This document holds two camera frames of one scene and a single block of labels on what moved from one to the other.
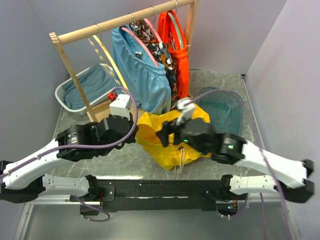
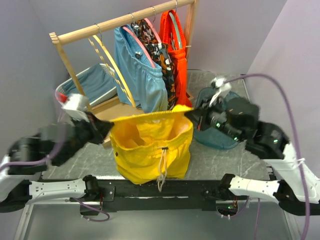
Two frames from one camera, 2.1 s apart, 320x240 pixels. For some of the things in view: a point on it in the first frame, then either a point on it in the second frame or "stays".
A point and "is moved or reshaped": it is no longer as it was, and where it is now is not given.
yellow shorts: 175,155 is moved or reshaped
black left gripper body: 105,150 -> 86,134
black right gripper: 169,127 -> 199,116
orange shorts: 181,56 stays
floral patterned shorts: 160,51 stays
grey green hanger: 176,25 stays
